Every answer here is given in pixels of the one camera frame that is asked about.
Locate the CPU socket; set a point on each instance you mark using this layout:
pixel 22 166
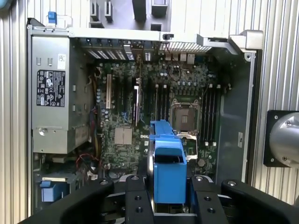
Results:
pixel 185 114

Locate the open grey PC case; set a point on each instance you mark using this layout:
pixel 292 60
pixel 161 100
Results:
pixel 233 105

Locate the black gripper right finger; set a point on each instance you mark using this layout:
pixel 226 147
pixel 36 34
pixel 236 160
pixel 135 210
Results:
pixel 205 203

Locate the hard disk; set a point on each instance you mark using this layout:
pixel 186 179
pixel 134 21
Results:
pixel 169 182
pixel 52 191

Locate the green motherboard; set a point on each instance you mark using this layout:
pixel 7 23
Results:
pixel 121 158

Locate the metal socket cover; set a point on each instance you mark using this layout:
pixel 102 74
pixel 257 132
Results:
pixel 187 135

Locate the white expansion slot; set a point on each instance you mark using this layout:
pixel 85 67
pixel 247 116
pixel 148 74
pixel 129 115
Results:
pixel 108 91

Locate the silver chipset heatsink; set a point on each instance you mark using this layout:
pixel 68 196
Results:
pixel 123 135

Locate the grey parts rack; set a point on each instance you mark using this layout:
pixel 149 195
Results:
pixel 140 14

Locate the blue case latch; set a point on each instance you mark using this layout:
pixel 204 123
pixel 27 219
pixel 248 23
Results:
pixel 51 17

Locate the grey power supply unit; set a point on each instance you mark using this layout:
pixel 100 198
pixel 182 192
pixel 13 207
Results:
pixel 51 130

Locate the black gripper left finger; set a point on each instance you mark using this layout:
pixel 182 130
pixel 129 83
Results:
pixel 137 200

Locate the white case sticker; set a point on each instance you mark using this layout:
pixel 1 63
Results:
pixel 240 139

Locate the RAM slot bank white clips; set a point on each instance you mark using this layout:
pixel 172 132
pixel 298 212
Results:
pixel 210 116
pixel 162 105

